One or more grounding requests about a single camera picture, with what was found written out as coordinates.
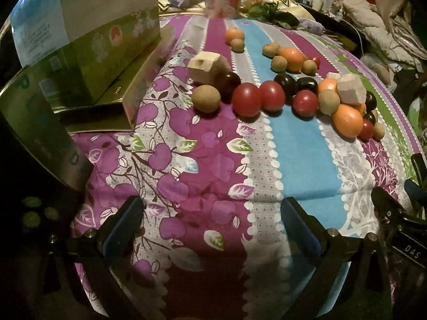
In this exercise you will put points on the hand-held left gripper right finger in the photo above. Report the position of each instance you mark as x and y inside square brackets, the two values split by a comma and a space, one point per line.
[300, 228]

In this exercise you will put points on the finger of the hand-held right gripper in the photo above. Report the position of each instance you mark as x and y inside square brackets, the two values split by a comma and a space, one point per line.
[418, 191]
[387, 208]

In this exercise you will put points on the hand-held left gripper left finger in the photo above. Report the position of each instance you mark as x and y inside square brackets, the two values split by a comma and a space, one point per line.
[123, 228]

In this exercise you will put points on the large orange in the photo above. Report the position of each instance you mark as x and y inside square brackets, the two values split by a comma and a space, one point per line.
[347, 120]

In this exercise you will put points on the green cloth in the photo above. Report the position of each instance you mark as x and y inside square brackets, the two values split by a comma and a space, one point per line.
[417, 116]

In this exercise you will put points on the dark plum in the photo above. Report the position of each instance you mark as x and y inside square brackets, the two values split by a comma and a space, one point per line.
[285, 83]
[370, 100]
[307, 84]
[369, 117]
[228, 83]

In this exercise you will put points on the purple striped printed blanket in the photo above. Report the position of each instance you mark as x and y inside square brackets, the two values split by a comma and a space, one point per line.
[213, 173]

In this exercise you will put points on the beige sugarcane chunk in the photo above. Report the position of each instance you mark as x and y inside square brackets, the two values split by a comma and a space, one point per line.
[350, 88]
[208, 68]
[333, 75]

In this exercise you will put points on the dark green carton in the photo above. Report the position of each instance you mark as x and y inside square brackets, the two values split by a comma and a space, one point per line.
[33, 123]

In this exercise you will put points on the flat cardboard box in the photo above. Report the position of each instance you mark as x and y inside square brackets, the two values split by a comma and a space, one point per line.
[140, 83]

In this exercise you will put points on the small red tomato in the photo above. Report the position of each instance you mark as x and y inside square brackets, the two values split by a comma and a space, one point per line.
[315, 60]

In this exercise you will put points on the pile of clothes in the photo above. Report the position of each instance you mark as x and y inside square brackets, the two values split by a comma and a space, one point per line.
[377, 23]

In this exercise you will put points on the green and white carton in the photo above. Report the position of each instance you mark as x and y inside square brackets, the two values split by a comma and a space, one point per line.
[83, 33]

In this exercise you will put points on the green leafy vegetables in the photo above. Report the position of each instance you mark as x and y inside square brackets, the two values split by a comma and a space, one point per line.
[273, 12]

